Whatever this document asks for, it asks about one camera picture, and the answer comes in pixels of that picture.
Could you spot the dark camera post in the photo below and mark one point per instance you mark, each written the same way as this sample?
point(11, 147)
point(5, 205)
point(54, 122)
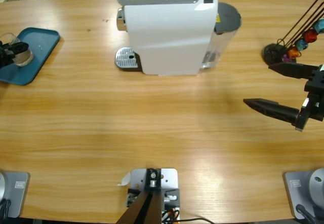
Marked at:
point(144, 208)

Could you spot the clear drinking glass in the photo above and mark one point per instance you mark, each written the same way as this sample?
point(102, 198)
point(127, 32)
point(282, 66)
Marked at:
point(22, 58)

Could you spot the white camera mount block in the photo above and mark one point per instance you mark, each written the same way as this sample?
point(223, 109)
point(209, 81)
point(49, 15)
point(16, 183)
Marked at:
point(169, 176)

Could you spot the blue coffee capsule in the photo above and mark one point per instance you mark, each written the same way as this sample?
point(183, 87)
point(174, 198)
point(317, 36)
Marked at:
point(320, 26)
point(301, 44)

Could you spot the metal drip tray grate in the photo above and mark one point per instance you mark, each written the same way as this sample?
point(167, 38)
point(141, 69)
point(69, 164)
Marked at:
point(125, 56)

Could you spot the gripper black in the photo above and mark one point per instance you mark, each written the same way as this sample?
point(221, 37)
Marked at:
point(3, 56)
point(316, 94)

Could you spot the purple coffee capsule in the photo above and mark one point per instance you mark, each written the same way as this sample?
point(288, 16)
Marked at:
point(286, 58)

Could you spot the clear water tank dark lid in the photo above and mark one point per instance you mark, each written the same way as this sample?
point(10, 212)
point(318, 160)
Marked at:
point(227, 16)

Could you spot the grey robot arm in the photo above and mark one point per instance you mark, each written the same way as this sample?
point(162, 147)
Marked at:
point(15, 196)
point(316, 183)

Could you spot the white capsule coffee machine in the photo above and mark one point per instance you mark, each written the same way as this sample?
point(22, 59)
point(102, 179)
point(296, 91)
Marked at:
point(167, 36)

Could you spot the orange coffee capsule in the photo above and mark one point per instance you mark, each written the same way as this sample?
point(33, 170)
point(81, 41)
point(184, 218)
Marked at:
point(293, 53)

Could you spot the white tape strip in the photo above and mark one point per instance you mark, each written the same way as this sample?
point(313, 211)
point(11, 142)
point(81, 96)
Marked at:
point(125, 179)

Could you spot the black capsule holder with rods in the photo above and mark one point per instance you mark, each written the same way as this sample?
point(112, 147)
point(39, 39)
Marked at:
point(272, 54)

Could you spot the red coffee capsule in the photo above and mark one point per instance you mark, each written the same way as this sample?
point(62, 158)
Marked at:
point(310, 35)

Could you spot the teal serving tray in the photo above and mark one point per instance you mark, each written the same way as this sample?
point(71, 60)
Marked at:
point(43, 41)

